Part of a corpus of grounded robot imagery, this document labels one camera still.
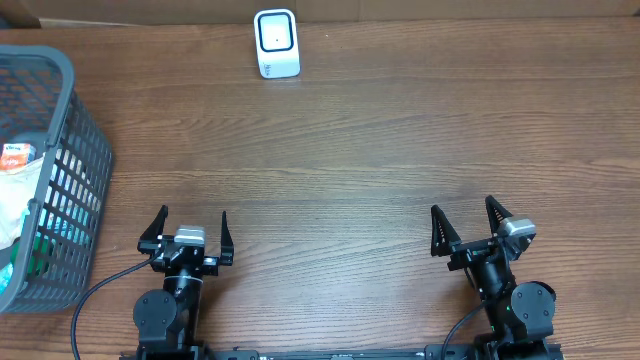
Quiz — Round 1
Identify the teal wet wipes pack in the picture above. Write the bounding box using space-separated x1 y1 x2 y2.
1 205 99 307

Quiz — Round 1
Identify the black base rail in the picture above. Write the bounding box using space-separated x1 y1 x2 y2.
119 344 565 360

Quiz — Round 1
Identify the beige foil pouch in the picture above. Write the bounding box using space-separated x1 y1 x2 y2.
0 157 44 249

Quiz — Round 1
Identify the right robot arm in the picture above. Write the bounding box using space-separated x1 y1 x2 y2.
425 195 563 360

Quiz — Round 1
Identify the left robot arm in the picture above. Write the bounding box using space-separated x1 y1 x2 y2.
133 206 234 359

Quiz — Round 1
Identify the orange Kleenex tissue pack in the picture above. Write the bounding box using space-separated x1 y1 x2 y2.
0 143 37 171

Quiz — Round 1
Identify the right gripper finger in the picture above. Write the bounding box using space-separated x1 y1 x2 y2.
431 205 462 257
485 195 513 234

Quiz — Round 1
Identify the white barcode scanner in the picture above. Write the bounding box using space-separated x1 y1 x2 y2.
254 8 301 79

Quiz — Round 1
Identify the cardboard back wall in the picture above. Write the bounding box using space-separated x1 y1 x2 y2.
1 0 639 27

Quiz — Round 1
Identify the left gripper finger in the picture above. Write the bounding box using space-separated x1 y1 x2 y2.
140 205 168 242
220 212 234 257

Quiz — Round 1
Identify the grey plastic basket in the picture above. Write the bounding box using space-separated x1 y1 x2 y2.
1 45 114 313

